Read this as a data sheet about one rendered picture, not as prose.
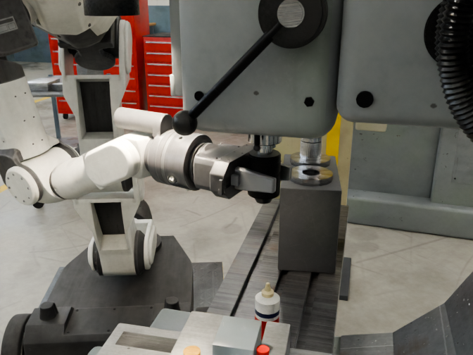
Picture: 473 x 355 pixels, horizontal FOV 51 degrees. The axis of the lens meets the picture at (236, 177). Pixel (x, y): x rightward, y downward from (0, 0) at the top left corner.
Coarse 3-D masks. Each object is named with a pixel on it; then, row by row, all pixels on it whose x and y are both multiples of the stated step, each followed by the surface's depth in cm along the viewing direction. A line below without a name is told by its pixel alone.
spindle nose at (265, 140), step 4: (248, 136) 68; (252, 136) 67; (260, 136) 67; (264, 136) 66; (268, 136) 66; (272, 136) 67; (276, 136) 67; (248, 140) 68; (252, 140) 68; (260, 140) 67; (264, 140) 67; (268, 140) 67; (272, 140) 67; (276, 140) 67; (280, 140) 68; (260, 144) 67; (264, 144) 67; (268, 144) 67; (272, 144) 67
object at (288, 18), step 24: (264, 0) 50; (288, 0) 50; (312, 0) 49; (264, 24) 51; (288, 24) 50; (312, 24) 50; (264, 48) 52; (288, 48) 52; (240, 72) 54; (216, 96) 55; (192, 120) 57
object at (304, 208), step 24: (312, 168) 104; (336, 168) 108; (288, 192) 97; (312, 192) 97; (336, 192) 96; (288, 216) 99; (312, 216) 98; (336, 216) 98; (288, 240) 101; (312, 240) 100; (336, 240) 100; (288, 264) 103; (312, 264) 102
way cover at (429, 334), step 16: (464, 288) 84; (448, 304) 86; (464, 304) 81; (416, 320) 90; (432, 320) 86; (448, 320) 83; (464, 320) 79; (352, 336) 95; (368, 336) 93; (384, 336) 92; (400, 336) 90; (416, 336) 86; (432, 336) 83; (448, 336) 80; (464, 336) 76; (352, 352) 90; (368, 352) 89; (384, 352) 88; (400, 352) 86; (416, 352) 83; (432, 352) 80; (448, 352) 77; (464, 352) 74
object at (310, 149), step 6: (306, 138) 107; (318, 138) 107; (306, 144) 108; (312, 144) 107; (318, 144) 108; (300, 150) 110; (306, 150) 108; (312, 150) 108; (318, 150) 108; (300, 156) 110; (306, 156) 109; (312, 156) 108; (318, 156) 109
